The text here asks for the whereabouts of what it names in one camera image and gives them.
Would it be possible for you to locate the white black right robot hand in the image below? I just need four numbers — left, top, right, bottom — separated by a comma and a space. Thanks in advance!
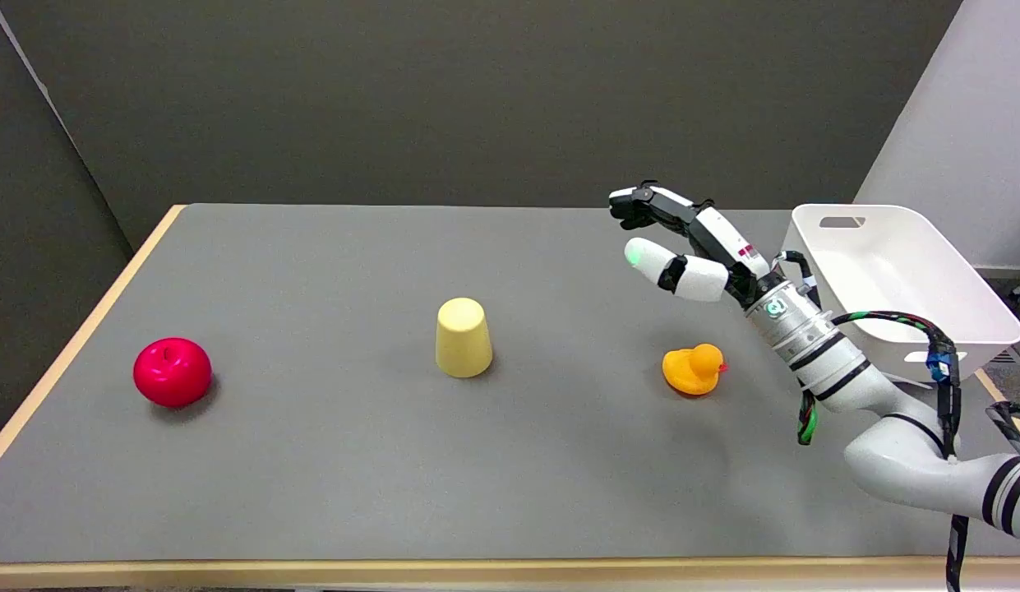
608, 181, 783, 311

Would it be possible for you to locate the pale yellow cup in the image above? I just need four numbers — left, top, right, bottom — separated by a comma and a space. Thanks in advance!
435, 298, 494, 379

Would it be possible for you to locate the orange rubber duck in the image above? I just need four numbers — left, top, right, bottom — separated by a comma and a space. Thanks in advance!
662, 344, 729, 397

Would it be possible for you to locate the white plastic bin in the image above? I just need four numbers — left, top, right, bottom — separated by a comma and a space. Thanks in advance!
778, 204, 1020, 384

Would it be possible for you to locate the red apple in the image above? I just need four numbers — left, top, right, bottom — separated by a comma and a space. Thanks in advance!
132, 337, 214, 409

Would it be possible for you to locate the black green braided cable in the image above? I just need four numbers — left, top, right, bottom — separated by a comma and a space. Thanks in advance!
773, 250, 964, 461

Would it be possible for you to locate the black flat strap cable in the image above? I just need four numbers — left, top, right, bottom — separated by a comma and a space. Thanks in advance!
945, 401, 1020, 592

